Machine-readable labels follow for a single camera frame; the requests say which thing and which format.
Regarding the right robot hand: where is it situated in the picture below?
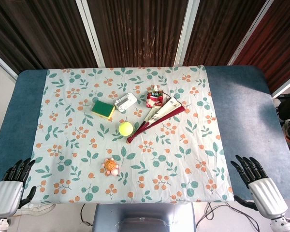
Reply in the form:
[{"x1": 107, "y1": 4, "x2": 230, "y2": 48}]
[{"x1": 230, "y1": 155, "x2": 289, "y2": 219}]

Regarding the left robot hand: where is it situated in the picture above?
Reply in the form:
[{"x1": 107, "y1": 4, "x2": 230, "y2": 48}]
[{"x1": 0, "y1": 158, "x2": 37, "y2": 217}]

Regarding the orange turtle squeeze toy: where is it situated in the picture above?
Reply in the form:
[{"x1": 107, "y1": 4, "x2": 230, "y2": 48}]
[{"x1": 101, "y1": 158, "x2": 120, "y2": 177}]

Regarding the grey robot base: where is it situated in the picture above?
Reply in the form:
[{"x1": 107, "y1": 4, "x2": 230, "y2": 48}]
[{"x1": 92, "y1": 202, "x2": 197, "y2": 232}]

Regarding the white shoe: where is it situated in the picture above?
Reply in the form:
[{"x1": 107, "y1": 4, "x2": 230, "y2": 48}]
[{"x1": 13, "y1": 203, "x2": 57, "y2": 216}]

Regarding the blue table cover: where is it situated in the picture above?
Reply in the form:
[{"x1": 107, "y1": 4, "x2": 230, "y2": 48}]
[{"x1": 0, "y1": 65, "x2": 290, "y2": 205}]

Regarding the green yellow sponge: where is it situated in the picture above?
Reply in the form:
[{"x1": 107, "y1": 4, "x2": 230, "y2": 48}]
[{"x1": 91, "y1": 100, "x2": 116, "y2": 120}]

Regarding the folding paper fan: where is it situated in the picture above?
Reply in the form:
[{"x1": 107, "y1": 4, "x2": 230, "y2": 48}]
[{"x1": 127, "y1": 96, "x2": 186, "y2": 144}]

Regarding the yellow tennis ball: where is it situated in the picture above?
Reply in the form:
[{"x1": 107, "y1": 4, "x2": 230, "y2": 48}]
[{"x1": 118, "y1": 121, "x2": 134, "y2": 136}]

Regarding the floral patterned tablecloth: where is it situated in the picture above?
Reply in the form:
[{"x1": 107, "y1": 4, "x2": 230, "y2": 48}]
[{"x1": 22, "y1": 65, "x2": 234, "y2": 204}]

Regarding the red snack pouch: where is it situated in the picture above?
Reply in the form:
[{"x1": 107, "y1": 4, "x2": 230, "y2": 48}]
[{"x1": 145, "y1": 85, "x2": 164, "y2": 108}]

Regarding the white plastic device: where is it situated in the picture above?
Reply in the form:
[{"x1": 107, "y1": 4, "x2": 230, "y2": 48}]
[{"x1": 114, "y1": 92, "x2": 138, "y2": 113}]

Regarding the dark folding screen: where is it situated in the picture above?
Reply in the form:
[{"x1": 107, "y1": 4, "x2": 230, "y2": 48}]
[{"x1": 0, "y1": 0, "x2": 290, "y2": 92}]

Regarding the black floor cable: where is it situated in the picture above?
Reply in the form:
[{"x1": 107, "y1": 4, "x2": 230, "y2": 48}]
[{"x1": 195, "y1": 202, "x2": 260, "y2": 232}]

